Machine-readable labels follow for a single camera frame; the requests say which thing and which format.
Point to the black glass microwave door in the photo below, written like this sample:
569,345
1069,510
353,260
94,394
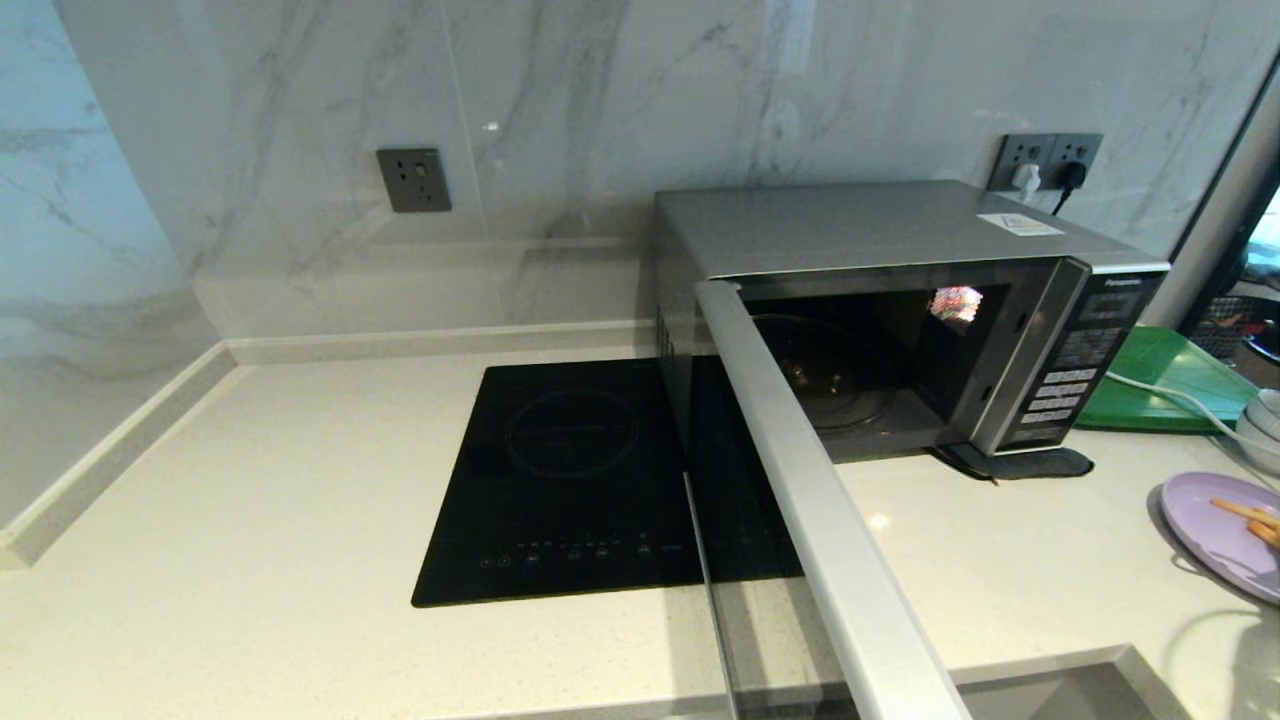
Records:
830,520

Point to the purple plastic plate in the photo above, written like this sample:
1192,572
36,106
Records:
1210,530

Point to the glass microwave turntable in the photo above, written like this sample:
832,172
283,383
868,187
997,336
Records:
840,385

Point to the silver microwave oven body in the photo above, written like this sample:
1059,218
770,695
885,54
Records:
850,225

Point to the black induction cooktop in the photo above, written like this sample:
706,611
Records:
560,480

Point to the black cloth pad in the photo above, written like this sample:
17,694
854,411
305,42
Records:
1030,463

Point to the white paper label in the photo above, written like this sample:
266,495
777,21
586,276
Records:
1020,224

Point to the white power plug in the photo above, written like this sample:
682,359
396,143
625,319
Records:
1028,180

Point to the black power plug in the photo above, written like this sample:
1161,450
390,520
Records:
1072,177

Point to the green plastic cutting board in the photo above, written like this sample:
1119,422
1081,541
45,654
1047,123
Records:
1160,385

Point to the orange french fry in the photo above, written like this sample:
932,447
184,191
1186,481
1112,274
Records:
1240,510
1265,532

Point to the white stacked bowls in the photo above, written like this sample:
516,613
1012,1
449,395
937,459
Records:
1262,430

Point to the grey single wall socket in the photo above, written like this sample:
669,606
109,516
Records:
413,180

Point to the grey double wall socket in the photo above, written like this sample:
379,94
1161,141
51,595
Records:
1030,150

